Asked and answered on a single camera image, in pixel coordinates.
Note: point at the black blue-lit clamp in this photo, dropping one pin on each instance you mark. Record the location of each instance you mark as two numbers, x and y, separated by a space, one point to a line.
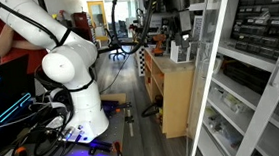
113 106

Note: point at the clear bag of parts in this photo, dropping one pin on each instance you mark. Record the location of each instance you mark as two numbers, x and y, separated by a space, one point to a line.
222 128

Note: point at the black laptop with cyan lights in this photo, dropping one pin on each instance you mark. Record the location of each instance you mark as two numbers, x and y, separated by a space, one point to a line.
3 88

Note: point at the white open box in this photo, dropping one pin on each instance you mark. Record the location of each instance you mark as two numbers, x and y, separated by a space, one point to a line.
174 57

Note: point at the black small parts drawer organizer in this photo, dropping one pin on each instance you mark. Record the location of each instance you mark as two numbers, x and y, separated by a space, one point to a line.
265 18

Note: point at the orange and black round plug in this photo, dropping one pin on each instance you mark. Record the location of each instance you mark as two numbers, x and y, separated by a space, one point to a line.
20 153

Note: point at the blue-lit black bracket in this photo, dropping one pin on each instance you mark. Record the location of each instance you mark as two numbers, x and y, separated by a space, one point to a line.
99 146

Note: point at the white shelving cabinet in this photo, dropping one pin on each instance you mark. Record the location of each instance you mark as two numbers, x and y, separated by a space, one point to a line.
245 58

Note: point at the clear plastic parts box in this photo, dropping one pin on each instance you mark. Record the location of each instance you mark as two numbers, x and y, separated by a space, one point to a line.
231 102

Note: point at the red tool cabinet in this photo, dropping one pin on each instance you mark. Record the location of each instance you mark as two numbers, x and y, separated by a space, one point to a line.
81 20

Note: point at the checkerboard calibration board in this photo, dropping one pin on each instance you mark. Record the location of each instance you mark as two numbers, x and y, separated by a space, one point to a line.
141 63

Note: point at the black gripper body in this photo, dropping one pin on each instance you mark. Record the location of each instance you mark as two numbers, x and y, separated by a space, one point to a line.
185 21

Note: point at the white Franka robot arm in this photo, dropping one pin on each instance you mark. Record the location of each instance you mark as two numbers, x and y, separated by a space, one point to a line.
81 102

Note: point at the small black clamp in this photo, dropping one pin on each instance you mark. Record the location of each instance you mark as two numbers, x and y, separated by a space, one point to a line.
129 117

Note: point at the light wooden shelf unit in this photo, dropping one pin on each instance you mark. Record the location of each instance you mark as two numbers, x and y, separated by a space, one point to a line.
178 98

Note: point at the black tripod pole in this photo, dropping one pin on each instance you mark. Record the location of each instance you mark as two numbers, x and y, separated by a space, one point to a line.
42 2

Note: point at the yellow door frame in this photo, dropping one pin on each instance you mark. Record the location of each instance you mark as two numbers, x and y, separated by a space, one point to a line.
90 21

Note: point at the black office chair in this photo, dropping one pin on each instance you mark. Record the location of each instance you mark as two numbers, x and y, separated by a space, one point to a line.
115 43

